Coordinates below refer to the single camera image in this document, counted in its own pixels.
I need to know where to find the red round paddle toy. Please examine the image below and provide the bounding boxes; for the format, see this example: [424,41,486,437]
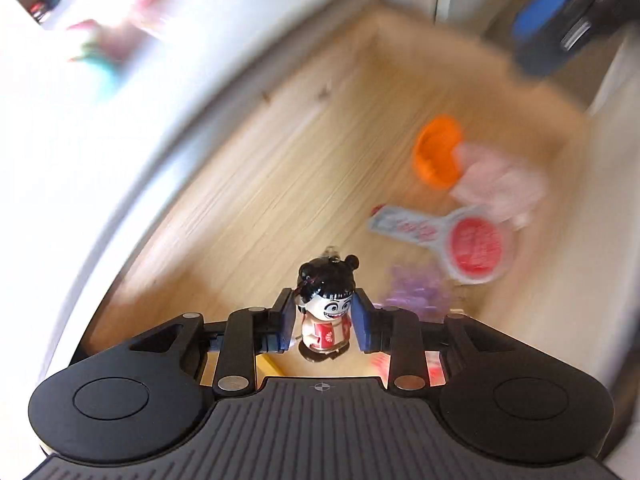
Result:
[367,203,518,286]

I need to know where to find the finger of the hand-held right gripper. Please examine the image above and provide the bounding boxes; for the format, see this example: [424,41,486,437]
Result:
[511,0,581,78]

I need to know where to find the purple crystal snowflake ornament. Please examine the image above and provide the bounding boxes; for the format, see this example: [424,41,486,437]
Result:
[380,265,461,316]

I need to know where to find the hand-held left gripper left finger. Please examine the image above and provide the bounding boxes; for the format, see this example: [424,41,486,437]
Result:
[116,287,296,395]

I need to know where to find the wooden drawer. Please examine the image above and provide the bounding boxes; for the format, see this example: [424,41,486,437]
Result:
[82,2,591,386]

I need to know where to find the yellow item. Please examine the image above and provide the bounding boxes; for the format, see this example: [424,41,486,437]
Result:
[256,355,286,378]

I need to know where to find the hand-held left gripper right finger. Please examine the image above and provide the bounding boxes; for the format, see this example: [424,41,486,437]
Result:
[352,287,526,392]

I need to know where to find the pink white lace cloth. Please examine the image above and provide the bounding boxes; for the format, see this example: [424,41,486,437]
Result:
[450,142,548,231]

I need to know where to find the orange plastic cup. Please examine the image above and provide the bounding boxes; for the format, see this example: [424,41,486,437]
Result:
[412,116,466,188]

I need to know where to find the red item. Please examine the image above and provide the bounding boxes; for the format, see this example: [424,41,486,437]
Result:
[372,352,446,386]

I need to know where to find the black-haired doll figurine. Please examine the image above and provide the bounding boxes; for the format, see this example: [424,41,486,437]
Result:
[295,254,361,363]

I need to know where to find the colourful blurred toys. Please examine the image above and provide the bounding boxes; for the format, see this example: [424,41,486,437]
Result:
[65,0,183,78]

